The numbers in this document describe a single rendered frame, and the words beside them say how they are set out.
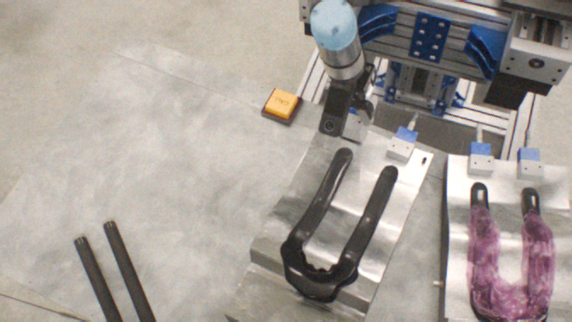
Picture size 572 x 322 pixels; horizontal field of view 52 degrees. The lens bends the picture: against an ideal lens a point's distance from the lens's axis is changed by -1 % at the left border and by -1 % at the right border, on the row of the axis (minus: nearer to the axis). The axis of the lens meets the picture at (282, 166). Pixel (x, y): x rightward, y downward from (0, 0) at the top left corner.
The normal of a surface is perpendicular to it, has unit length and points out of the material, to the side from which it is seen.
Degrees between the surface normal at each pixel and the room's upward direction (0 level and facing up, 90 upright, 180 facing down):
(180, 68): 0
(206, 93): 0
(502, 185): 0
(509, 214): 24
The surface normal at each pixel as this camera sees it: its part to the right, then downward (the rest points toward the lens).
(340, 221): 0.12, -0.74
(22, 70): -0.05, -0.45
